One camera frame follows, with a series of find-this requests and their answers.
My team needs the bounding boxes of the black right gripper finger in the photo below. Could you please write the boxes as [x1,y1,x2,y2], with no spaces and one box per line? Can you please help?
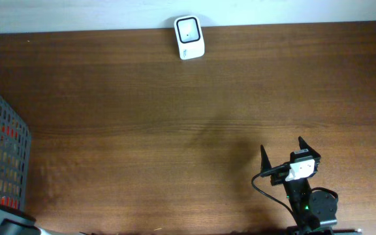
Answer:
[260,145,272,173]
[298,136,321,159]

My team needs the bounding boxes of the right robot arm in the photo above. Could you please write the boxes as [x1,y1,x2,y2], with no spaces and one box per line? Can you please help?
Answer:
[254,136,339,234]

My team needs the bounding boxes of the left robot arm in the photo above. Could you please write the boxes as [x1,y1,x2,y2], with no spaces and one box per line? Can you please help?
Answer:
[0,205,67,235]

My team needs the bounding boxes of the white barcode scanner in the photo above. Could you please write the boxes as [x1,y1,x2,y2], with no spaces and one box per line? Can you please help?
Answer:
[174,16,205,60]

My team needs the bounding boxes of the grey plastic mesh basket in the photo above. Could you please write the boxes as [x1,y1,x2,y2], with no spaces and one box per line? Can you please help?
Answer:
[0,96,31,211]

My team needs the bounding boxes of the black right camera cable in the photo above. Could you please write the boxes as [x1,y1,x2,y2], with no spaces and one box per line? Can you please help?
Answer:
[251,164,302,226]

